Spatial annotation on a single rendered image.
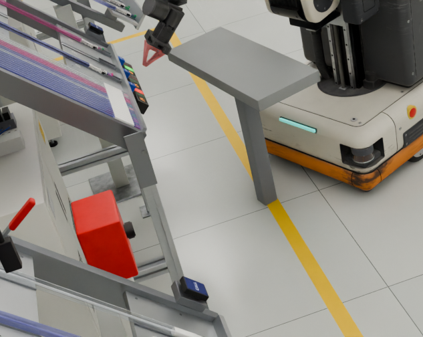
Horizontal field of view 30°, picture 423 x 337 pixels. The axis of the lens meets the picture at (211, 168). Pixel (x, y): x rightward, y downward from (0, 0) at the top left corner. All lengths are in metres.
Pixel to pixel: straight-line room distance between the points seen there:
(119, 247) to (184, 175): 1.53
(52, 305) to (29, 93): 0.68
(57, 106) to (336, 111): 1.21
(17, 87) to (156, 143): 1.59
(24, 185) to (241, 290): 0.81
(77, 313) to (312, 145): 1.09
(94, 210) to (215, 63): 1.06
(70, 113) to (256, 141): 0.95
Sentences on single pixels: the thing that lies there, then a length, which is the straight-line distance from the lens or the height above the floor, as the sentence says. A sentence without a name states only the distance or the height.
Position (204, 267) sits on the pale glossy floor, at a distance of 2.75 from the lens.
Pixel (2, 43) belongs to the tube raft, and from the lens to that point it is 2.19.
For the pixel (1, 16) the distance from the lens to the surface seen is 2.45.
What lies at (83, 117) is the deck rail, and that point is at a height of 0.83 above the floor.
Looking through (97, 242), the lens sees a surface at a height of 0.74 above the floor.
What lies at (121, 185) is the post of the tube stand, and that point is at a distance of 3.28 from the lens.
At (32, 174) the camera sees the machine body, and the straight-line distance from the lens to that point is 2.33.
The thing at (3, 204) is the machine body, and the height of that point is 0.62.
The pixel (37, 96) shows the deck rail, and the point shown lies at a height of 0.92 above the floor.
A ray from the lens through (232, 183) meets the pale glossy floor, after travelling 3.12.
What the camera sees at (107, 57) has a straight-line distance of 2.62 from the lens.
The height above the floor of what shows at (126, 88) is 0.73.
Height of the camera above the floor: 1.73
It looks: 32 degrees down
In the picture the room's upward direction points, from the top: 14 degrees counter-clockwise
